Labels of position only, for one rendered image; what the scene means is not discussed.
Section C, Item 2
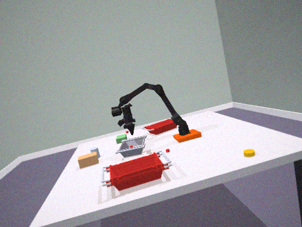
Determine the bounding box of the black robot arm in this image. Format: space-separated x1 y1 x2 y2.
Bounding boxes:
112 83 191 136

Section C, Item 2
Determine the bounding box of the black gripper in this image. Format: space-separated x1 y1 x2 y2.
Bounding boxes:
123 113 136 135

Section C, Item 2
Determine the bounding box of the yellow short cylinder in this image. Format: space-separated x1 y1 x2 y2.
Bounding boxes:
243 149 255 157

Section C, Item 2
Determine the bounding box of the green rectangular block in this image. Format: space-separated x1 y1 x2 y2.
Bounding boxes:
116 134 127 144

